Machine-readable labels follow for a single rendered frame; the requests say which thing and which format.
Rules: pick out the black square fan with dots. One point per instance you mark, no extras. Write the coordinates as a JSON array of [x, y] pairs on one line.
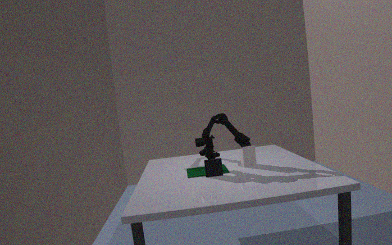
[[213, 167]]

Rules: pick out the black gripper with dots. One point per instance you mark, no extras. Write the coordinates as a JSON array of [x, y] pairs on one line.
[[211, 155]]

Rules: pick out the green circuit board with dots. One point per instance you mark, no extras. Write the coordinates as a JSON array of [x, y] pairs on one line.
[[200, 171]]

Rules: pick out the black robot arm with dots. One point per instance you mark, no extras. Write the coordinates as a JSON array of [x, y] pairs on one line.
[[240, 138]]

